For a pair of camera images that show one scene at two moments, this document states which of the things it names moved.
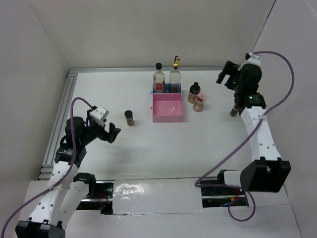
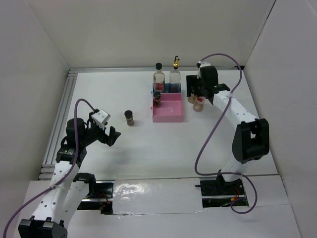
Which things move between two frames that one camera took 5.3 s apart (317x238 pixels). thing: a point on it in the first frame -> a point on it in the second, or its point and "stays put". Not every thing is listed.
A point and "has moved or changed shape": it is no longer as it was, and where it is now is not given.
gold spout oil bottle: [175, 77] stays put
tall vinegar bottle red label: [159, 79] stays put
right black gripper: [231, 69] -> [192, 80]
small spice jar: [130, 120] stays put
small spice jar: [234, 112] has moved or changed shape
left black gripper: [110, 136] stays put
